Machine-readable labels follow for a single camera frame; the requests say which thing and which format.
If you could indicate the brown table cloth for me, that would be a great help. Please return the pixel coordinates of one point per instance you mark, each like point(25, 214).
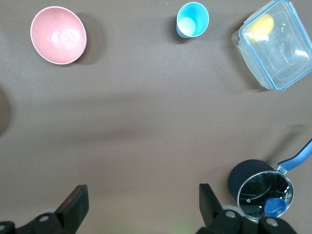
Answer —
point(146, 122)

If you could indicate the blue utensil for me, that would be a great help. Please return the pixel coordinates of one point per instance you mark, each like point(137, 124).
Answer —
point(248, 168)

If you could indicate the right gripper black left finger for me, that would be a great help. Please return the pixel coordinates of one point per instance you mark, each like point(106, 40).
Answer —
point(78, 207)

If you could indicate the pink bowl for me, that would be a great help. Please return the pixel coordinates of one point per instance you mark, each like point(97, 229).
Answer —
point(58, 36)

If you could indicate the yellow lemon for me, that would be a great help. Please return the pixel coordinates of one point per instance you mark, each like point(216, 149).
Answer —
point(259, 28)

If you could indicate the clear plastic container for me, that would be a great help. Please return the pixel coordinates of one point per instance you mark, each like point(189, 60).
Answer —
point(285, 61)

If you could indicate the blue cup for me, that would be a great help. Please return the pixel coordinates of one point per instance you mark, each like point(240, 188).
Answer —
point(192, 19)

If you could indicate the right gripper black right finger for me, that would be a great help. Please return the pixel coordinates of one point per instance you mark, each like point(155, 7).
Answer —
point(209, 209)

